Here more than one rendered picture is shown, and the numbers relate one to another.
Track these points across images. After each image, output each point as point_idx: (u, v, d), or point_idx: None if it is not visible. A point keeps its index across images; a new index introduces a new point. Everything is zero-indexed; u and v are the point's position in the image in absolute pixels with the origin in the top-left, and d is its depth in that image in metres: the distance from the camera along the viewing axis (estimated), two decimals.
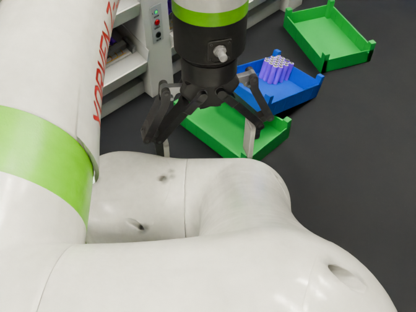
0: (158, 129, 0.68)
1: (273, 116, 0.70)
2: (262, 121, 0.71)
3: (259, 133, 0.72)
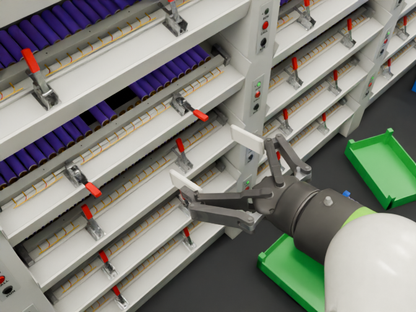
0: (202, 199, 0.66)
1: None
2: None
3: None
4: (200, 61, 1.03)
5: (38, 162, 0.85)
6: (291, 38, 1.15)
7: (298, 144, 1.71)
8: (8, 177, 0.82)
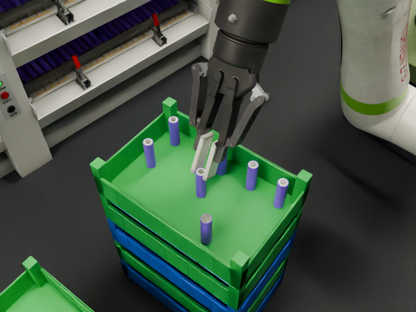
0: (224, 138, 0.70)
1: (197, 116, 0.74)
2: None
3: (200, 140, 0.75)
4: None
5: None
6: None
7: None
8: None
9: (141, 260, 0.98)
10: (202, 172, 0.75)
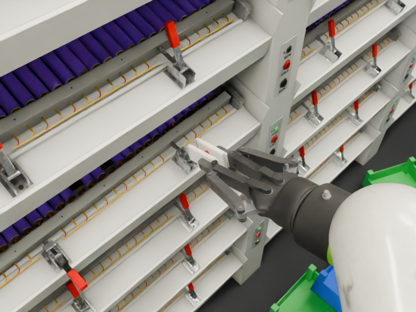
0: (217, 170, 0.70)
1: (247, 158, 0.74)
2: None
3: None
4: (202, 100, 0.87)
5: (8, 241, 0.69)
6: (314, 73, 0.98)
7: (313, 177, 1.55)
8: None
9: None
10: None
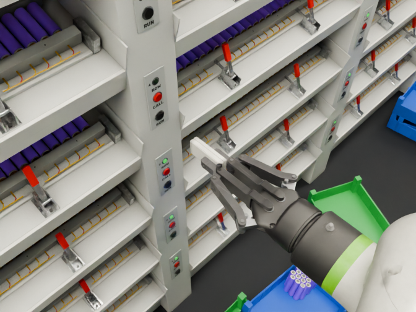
0: (221, 174, 0.71)
1: (244, 164, 0.75)
2: None
3: None
4: (74, 133, 0.81)
5: None
6: (209, 100, 0.91)
7: None
8: None
9: None
10: None
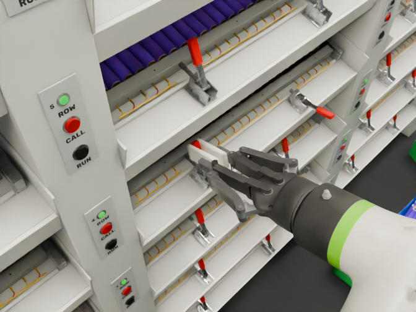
0: (218, 170, 0.70)
1: (247, 158, 0.74)
2: None
3: None
4: None
5: None
6: (397, 31, 1.09)
7: (368, 144, 1.65)
8: None
9: None
10: None
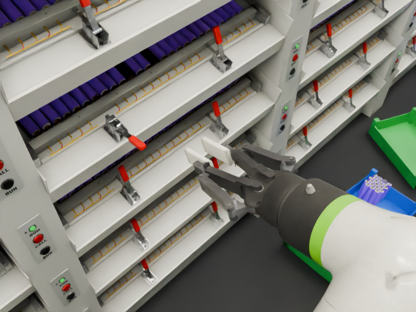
0: (210, 172, 0.69)
1: (252, 155, 0.73)
2: None
3: None
4: (234, 14, 1.00)
5: (72, 109, 0.81)
6: None
7: (324, 121, 1.67)
8: (43, 123, 0.78)
9: None
10: None
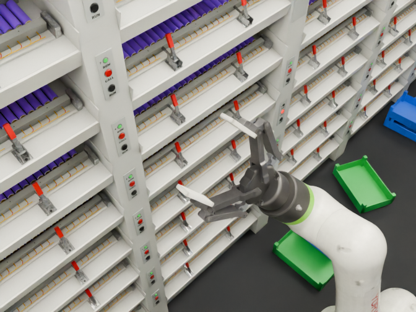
0: (212, 208, 0.79)
1: (260, 119, 0.80)
2: (254, 124, 0.79)
3: (245, 121, 0.77)
4: None
5: None
6: (296, 111, 1.92)
7: (300, 168, 2.48)
8: None
9: None
10: None
